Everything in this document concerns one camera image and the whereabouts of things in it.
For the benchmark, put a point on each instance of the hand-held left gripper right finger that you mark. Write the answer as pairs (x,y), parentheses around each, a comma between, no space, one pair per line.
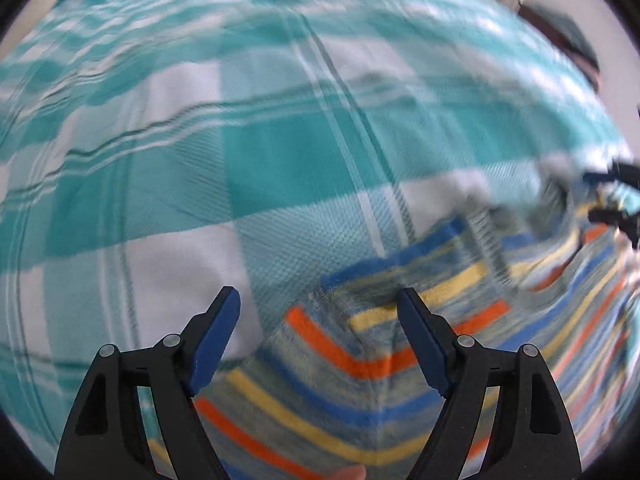
(425,340)

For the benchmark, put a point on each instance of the striped small garment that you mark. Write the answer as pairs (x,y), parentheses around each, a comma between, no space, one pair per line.
(350,385)

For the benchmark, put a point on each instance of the teal checked bed sheet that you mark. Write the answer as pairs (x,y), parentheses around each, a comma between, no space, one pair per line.
(175,185)

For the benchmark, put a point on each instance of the dark object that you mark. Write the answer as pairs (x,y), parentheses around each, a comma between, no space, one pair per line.
(570,35)

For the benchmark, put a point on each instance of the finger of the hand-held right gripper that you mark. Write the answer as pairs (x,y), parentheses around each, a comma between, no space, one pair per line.
(625,172)
(617,218)

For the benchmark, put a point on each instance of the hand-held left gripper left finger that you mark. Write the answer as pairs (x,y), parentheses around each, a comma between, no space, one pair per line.
(215,340)

